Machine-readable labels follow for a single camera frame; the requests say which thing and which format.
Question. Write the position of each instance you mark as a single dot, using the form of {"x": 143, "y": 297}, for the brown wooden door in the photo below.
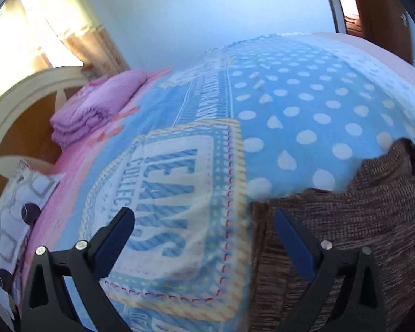
{"x": 380, "y": 17}

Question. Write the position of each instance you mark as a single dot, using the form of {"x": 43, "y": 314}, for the brown door frame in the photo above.
{"x": 335, "y": 3}

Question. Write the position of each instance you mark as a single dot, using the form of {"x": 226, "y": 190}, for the folded pink quilt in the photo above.
{"x": 96, "y": 103}

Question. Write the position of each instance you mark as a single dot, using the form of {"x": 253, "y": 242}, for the bed with blue sheet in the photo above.
{"x": 280, "y": 110}

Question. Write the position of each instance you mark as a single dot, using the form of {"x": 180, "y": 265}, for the pink dotted bed sheet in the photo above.
{"x": 383, "y": 55}

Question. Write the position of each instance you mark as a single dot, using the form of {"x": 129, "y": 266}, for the brown knit sweater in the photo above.
{"x": 376, "y": 207}

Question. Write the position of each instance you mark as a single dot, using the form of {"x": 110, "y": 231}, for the cream wooden bed headboard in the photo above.
{"x": 24, "y": 93}

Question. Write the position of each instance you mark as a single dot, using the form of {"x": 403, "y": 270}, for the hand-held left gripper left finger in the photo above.
{"x": 113, "y": 243}

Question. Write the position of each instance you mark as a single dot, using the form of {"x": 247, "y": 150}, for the grey patterned pillow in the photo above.
{"x": 10, "y": 214}

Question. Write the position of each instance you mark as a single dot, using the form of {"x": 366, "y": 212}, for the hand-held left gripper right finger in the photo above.
{"x": 297, "y": 245}

